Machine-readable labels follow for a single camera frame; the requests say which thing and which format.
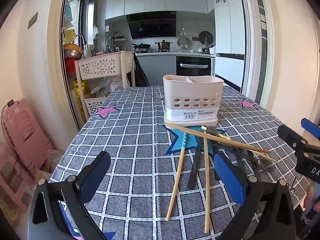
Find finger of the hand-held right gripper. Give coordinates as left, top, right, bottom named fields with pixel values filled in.
left=277, top=124, right=320, bottom=155
left=301, top=118, right=320, bottom=138

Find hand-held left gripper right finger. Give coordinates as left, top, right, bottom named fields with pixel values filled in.
left=214, top=152, right=297, bottom=240

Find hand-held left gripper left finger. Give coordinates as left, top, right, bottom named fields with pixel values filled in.
left=32, top=151, right=112, bottom=240

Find dark metal spoon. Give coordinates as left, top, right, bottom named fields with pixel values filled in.
left=206, top=127, right=250, bottom=157
left=220, top=140, right=275, bottom=173

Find black handled utensil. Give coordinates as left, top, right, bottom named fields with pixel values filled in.
left=187, top=140, right=203, bottom=190

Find blue dotted wooden chopstick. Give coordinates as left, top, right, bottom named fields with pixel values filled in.
left=166, top=132, right=187, bottom=222

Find white plastic utensil holder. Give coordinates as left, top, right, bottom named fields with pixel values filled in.
left=163, top=74, right=224, bottom=130

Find person's right hand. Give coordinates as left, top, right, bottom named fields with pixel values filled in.
left=306, top=184, right=320, bottom=212

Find grey checked star tablecloth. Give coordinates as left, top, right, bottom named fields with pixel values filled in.
left=49, top=85, right=313, bottom=240

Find pink folding stool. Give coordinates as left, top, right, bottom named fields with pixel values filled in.
left=1, top=99, right=54, bottom=173

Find gold foil bag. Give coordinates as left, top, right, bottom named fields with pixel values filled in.
left=72, top=79, right=89, bottom=120

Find clear plastic bags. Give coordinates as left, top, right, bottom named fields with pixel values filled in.
left=90, top=76, right=130, bottom=98

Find white refrigerator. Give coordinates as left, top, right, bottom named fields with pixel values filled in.
left=213, top=0, right=247, bottom=88

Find white plastic storage cart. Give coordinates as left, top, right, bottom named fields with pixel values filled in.
left=74, top=51, right=136, bottom=122

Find black trash bag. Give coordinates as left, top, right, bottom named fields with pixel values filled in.
left=133, top=52, right=150, bottom=87

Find black built-in oven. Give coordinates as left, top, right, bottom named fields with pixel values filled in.
left=176, top=56, right=212, bottom=77

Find steel mixing bowl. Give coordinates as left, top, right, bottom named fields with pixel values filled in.
left=63, top=44, right=83, bottom=60

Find grey kitchen counter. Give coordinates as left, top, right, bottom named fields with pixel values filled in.
left=134, top=52, right=215, bottom=87

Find countertop spice rack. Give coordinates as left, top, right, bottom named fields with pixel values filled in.
left=114, top=36, right=129, bottom=52

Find black wok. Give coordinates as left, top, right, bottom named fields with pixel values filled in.
left=132, top=43, right=152, bottom=51

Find steel cooking pot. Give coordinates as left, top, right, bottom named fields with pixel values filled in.
left=155, top=39, right=173, bottom=49

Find black range hood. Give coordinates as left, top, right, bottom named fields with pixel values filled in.
left=126, top=11, right=177, bottom=40

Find kitchen window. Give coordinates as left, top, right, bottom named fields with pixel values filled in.
left=62, top=0, right=85, bottom=46

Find white upper cabinets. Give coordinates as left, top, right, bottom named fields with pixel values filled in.
left=105, top=0, right=215, bottom=20

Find white sliding door frame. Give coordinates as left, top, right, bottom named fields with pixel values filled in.
left=240, top=0, right=275, bottom=110

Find wall switch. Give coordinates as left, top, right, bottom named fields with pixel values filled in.
left=28, top=12, right=38, bottom=29

